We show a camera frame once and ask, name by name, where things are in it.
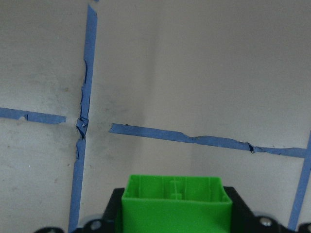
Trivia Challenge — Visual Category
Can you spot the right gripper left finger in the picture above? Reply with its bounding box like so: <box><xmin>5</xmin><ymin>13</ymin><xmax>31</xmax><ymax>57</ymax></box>
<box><xmin>101</xmin><ymin>188</ymin><xmax>125</xmax><ymax>233</ymax></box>

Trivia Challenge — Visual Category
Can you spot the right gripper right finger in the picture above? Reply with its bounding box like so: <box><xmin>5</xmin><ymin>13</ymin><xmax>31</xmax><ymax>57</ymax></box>
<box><xmin>224</xmin><ymin>186</ymin><xmax>256</xmax><ymax>233</ymax></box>

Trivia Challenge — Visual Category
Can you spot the green toy block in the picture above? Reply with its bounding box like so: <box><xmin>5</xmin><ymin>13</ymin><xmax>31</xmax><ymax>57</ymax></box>
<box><xmin>121</xmin><ymin>174</ymin><xmax>233</xmax><ymax>233</ymax></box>

